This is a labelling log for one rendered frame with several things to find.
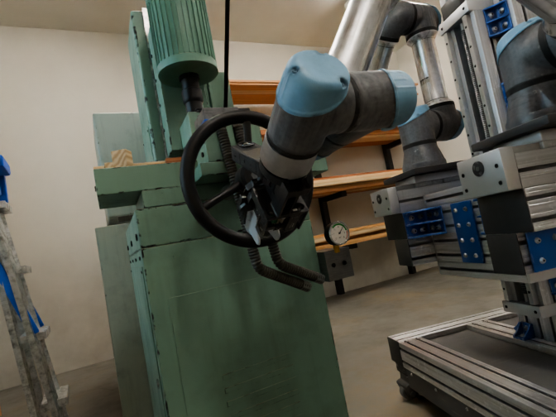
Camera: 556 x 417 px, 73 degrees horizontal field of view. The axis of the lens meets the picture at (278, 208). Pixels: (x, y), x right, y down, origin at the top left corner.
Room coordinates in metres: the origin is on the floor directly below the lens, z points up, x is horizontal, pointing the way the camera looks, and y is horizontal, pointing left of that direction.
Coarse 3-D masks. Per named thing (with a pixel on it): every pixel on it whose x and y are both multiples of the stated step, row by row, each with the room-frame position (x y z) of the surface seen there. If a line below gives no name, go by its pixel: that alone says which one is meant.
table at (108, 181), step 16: (320, 160) 1.05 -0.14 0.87; (96, 176) 0.80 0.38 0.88; (112, 176) 0.81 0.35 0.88; (128, 176) 0.83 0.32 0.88; (144, 176) 0.84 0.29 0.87; (160, 176) 0.86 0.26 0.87; (176, 176) 0.87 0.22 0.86; (208, 176) 0.82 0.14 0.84; (224, 176) 0.86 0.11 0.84; (112, 192) 0.81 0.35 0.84; (128, 192) 0.83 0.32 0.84
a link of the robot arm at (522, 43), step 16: (512, 32) 0.82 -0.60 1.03; (528, 32) 0.80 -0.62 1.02; (544, 32) 0.76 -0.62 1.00; (496, 48) 0.87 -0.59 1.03; (512, 48) 0.82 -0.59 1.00; (528, 48) 0.80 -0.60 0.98; (544, 48) 0.77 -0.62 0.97; (512, 64) 0.83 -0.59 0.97; (528, 64) 0.81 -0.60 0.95; (544, 64) 0.79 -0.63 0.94; (512, 80) 0.84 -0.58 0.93
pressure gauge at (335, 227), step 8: (328, 224) 0.99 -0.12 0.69; (336, 224) 0.98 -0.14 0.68; (344, 224) 0.98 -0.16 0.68; (328, 232) 0.97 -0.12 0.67; (336, 232) 0.97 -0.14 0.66; (344, 232) 0.98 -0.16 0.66; (328, 240) 0.98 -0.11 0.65; (336, 240) 0.97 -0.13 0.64; (344, 240) 0.98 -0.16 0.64; (336, 248) 0.99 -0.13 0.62
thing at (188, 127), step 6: (186, 114) 1.03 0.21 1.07; (192, 114) 1.02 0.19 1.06; (198, 114) 1.02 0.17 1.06; (186, 120) 1.04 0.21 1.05; (192, 120) 1.02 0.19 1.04; (186, 126) 1.05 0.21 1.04; (192, 126) 1.01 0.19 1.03; (180, 132) 1.13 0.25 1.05; (186, 132) 1.06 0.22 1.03; (192, 132) 1.01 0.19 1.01; (186, 138) 1.07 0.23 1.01
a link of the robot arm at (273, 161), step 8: (264, 144) 0.48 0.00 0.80; (264, 152) 0.49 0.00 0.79; (272, 152) 0.47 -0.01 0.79; (264, 160) 0.49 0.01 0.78; (272, 160) 0.48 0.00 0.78; (280, 160) 0.47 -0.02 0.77; (288, 160) 0.47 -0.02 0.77; (296, 160) 0.47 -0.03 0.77; (304, 160) 0.47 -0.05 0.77; (312, 160) 0.48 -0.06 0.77; (272, 168) 0.49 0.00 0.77; (280, 168) 0.48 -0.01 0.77; (288, 168) 0.48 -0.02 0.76; (296, 168) 0.48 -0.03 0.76; (304, 168) 0.49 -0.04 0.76; (280, 176) 0.49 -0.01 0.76; (288, 176) 0.49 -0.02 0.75; (296, 176) 0.49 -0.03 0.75
